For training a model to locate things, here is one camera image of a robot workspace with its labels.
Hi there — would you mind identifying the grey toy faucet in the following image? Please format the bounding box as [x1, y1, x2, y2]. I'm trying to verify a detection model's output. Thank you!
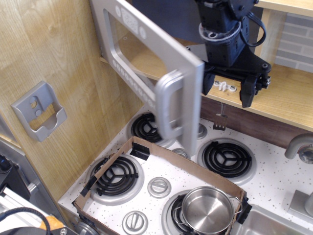
[285, 134, 313, 164]

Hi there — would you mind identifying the front silver stove knob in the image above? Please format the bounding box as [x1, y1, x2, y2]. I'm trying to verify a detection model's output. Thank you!
[122, 211, 148, 235]

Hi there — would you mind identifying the stainless steel pot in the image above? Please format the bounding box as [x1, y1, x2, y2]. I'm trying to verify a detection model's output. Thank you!
[181, 186, 243, 235]

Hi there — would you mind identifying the black braided cable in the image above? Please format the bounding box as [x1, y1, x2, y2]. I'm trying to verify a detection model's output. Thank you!
[0, 207, 51, 235]

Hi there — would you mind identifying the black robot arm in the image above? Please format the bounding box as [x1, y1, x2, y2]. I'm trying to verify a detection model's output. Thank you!
[196, 0, 271, 108]

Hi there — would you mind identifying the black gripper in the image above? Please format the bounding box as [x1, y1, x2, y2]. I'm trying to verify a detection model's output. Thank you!
[186, 38, 271, 108]

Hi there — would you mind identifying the brown cardboard frame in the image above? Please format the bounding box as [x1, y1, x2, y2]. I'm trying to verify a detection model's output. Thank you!
[73, 137, 249, 235]

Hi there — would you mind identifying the front right black burner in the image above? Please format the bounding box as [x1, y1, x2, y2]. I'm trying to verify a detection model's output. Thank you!
[171, 193, 195, 235]

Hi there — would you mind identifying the front left black burner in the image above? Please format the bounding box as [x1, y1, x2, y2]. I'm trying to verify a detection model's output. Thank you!
[95, 156, 140, 196]

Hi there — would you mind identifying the hanging metal spatula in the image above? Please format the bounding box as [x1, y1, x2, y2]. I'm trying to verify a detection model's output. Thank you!
[213, 103, 227, 131]

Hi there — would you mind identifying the white door latch clip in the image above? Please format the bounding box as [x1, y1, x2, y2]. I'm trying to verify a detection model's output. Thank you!
[213, 80, 237, 92]

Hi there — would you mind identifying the black burner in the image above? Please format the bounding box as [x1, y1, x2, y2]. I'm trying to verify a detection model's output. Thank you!
[95, 156, 140, 196]
[200, 140, 252, 178]
[131, 113, 162, 143]
[171, 193, 195, 235]

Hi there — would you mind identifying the centre silver stove knob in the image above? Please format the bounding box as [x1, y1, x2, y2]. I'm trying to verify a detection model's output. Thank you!
[147, 177, 172, 198]

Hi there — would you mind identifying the back left black burner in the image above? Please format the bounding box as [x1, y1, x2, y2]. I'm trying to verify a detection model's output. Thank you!
[131, 113, 162, 143]

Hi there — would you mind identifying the wooden shelf board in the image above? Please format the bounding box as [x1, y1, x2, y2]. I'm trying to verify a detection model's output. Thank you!
[101, 45, 313, 131]

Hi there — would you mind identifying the silver stove knob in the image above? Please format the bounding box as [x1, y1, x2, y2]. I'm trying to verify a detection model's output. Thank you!
[122, 211, 148, 235]
[197, 123, 207, 140]
[172, 148, 189, 159]
[147, 177, 172, 198]

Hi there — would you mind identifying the back right black burner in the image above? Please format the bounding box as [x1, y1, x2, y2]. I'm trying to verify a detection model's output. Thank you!
[200, 140, 252, 178]

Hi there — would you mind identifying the stainless steel sink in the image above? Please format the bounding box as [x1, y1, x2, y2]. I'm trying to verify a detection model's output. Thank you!
[230, 205, 313, 235]

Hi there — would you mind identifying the back silver stove knob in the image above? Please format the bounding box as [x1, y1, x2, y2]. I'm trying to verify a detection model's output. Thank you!
[197, 123, 207, 140]

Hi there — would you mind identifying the grey faucet handle base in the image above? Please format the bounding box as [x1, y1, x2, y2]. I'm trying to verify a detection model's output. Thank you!
[288, 190, 313, 223]

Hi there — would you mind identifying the middle silver stove knob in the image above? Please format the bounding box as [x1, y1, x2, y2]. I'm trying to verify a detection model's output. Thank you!
[172, 148, 189, 159]

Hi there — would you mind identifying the silver microwave door handle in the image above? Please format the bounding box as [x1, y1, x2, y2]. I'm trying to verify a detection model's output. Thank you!
[155, 70, 183, 140]

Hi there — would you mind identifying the grey wall phone holder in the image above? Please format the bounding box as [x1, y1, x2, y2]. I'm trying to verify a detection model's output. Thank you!
[11, 81, 67, 142]

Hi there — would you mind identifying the silver toy microwave door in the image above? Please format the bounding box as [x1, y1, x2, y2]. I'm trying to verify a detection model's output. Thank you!
[90, 0, 204, 155]

